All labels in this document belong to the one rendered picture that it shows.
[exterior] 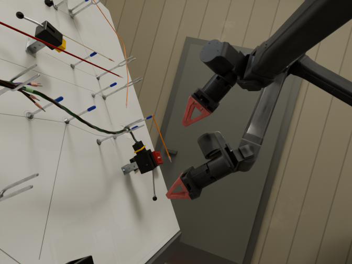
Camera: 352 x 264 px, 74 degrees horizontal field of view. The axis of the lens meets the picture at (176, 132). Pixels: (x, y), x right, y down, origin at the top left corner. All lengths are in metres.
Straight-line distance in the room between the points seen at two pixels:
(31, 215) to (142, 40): 2.34
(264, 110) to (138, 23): 2.17
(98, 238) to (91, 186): 0.11
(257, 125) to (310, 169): 1.73
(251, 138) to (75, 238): 0.48
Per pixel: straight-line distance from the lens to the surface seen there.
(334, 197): 2.51
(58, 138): 0.56
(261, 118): 0.73
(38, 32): 0.61
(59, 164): 0.54
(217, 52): 0.54
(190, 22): 2.60
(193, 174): 0.65
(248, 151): 0.63
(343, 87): 0.92
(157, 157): 0.88
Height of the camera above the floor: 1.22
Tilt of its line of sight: level
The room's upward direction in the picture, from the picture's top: 16 degrees clockwise
